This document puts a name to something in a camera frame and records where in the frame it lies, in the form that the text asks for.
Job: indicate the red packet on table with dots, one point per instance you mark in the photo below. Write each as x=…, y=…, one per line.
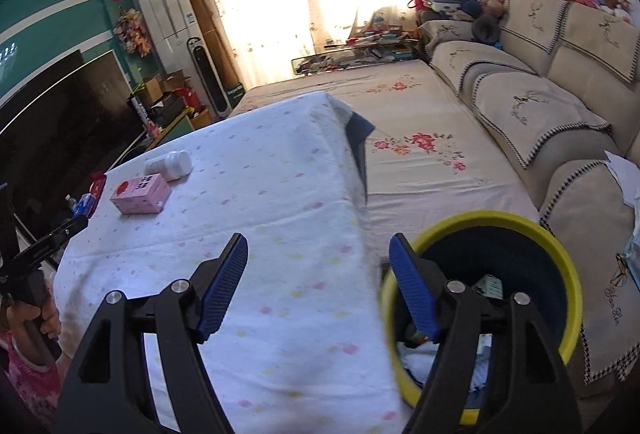
x=97, y=185

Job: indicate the white papers on sofa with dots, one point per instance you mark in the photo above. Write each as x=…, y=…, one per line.
x=626, y=174

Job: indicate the blue clear document pouch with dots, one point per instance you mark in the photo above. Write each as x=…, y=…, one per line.
x=628, y=260

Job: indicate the blue white tissue pack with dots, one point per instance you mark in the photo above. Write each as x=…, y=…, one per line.
x=85, y=206

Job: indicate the large black television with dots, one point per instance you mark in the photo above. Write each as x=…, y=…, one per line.
x=59, y=134

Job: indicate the person left hand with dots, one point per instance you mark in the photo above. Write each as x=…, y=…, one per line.
x=28, y=322

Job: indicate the pile of books and toys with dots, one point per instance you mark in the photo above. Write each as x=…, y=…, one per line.
x=388, y=37

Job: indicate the clear water bottle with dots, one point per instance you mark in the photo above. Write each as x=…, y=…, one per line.
x=71, y=203

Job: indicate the white dotted tablecloth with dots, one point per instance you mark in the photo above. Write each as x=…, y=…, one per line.
x=251, y=240

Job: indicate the pink strawberry carton box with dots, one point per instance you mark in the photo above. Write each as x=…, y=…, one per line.
x=141, y=196

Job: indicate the white pill bottle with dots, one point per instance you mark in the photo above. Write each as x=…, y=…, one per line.
x=171, y=166

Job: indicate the yellow rimmed dark trash bin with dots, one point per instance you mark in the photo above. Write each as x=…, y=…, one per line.
x=502, y=275

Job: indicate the artificial flower decoration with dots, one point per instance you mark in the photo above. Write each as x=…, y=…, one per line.
x=132, y=33

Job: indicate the black tower fan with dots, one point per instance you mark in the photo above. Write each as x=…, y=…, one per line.
x=209, y=77

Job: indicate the beige sofa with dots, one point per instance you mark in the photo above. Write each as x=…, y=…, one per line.
x=559, y=90

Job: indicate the floral sheet low mattress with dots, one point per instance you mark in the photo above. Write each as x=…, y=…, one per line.
x=428, y=157

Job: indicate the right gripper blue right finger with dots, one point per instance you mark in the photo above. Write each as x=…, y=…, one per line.
x=419, y=283

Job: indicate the teal yellow tv cabinet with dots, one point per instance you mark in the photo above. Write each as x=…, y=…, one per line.
x=187, y=121

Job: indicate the white waffle cloth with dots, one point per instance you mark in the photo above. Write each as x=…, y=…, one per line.
x=420, y=362

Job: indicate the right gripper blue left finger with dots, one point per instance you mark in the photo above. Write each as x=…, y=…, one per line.
x=218, y=280

